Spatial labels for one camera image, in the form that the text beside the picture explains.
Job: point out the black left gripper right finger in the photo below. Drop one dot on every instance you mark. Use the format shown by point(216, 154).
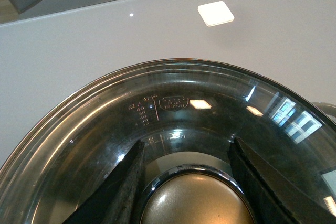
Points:
point(272, 198)

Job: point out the white square coaster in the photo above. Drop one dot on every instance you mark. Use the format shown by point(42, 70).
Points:
point(215, 13)

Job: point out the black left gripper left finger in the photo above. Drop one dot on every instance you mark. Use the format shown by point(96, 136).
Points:
point(113, 201)

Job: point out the glass pot lid with knob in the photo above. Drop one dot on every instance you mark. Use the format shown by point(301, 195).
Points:
point(188, 112)

